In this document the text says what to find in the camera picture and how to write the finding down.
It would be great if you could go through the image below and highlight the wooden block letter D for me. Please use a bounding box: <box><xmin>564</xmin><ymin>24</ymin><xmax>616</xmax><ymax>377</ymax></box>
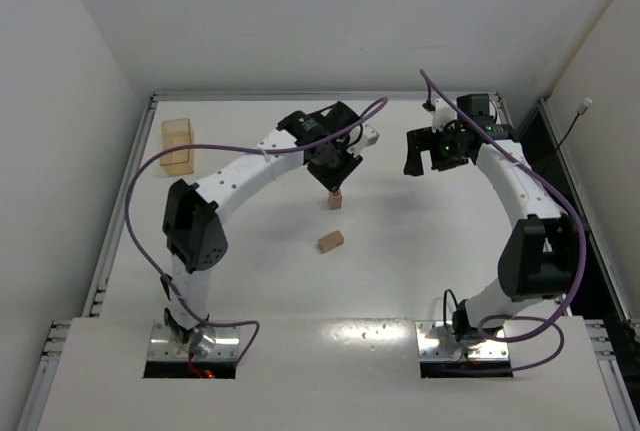
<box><xmin>329</xmin><ymin>192</ymin><xmax>342</xmax><ymax>205</ymax></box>

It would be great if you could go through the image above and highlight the wooden block stack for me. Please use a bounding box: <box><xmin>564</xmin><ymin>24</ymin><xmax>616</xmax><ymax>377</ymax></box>
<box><xmin>318</xmin><ymin>230</ymin><xmax>344</xmax><ymax>254</ymax></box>

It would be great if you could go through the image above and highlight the amber transparent plastic container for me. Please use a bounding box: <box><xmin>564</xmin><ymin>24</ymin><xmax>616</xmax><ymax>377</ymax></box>
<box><xmin>160</xmin><ymin>118</ymin><xmax>195</xmax><ymax>177</ymax></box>

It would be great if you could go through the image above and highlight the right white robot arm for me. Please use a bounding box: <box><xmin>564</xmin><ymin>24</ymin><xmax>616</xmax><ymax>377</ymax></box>
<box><xmin>404</xmin><ymin>94</ymin><xmax>580</xmax><ymax>339</ymax></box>

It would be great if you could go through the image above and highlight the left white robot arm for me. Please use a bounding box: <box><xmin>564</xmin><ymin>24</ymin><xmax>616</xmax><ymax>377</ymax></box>
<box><xmin>163</xmin><ymin>102</ymin><xmax>379</xmax><ymax>343</ymax></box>

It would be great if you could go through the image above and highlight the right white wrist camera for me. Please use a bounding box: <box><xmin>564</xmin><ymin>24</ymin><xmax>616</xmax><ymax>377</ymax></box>
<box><xmin>423</xmin><ymin>98</ymin><xmax>457</xmax><ymax>132</ymax></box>

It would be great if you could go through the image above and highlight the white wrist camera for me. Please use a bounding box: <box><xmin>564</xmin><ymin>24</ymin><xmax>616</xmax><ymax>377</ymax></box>
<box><xmin>423</xmin><ymin>98</ymin><xmax>457</xmax><ymax>132</ymax></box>
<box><xmin>354</xmin><ymin>125</ymin><xmax>380</xmax><ymax>154</ymax></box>

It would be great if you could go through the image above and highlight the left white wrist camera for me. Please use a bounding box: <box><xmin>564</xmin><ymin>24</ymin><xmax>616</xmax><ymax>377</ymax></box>
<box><xmin>354</xmin><ymin>125</ymin><xmax>380</xmax><ymax>154</ymax></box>

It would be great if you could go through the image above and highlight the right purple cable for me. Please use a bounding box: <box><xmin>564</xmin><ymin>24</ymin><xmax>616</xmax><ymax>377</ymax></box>
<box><xmin>418</xmin><ymin>68</ymin><xmax>587</xmax><ymax>375</ymax></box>

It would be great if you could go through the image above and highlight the purple cable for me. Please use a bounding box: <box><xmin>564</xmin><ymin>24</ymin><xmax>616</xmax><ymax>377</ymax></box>
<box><xmin>418</xmin><ymin>68</ymin><xmax>587</xmax><ymax>375</ymax></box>
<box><xmin>122</xmin><ymin>96</ymin><xmax>390</xmax><ymax>347</ymax></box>

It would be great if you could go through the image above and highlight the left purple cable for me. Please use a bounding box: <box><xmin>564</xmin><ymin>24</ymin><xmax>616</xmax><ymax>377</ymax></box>
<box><xmin>122</xmin><ymin>96</ymin><xmax>390</xmax><ymax>347</ymax></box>

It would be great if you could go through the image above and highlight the black wall cable white plug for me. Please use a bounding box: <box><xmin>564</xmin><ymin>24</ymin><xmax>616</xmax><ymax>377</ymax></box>
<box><xmin>542</xmin><ymin>97</ymin><xmax>593</xmax><ymax>174</ymax></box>

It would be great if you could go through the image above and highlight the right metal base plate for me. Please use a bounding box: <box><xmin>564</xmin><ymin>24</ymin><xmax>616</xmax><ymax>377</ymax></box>
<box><xmin>415</xmin><ymin>320</ymin><xmax>510</xmax><ymax>364</ymax></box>

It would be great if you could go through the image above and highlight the metal base plate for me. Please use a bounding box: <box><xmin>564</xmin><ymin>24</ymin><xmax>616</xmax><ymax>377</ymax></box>
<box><xmin>147</xmin><ymin>321</ymin><xmax>239</xmax><ymax>363</ymax></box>
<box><xmin>415</xmin><ymin>320</ymin><xmax>510</xmax><ymax>364</ymax></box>

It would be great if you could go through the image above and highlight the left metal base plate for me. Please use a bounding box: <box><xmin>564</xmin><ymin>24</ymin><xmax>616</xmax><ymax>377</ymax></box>
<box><xmin>147</xmin><ymin>321</ymin><xmax>239</xmax><ymax>363</ymax></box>

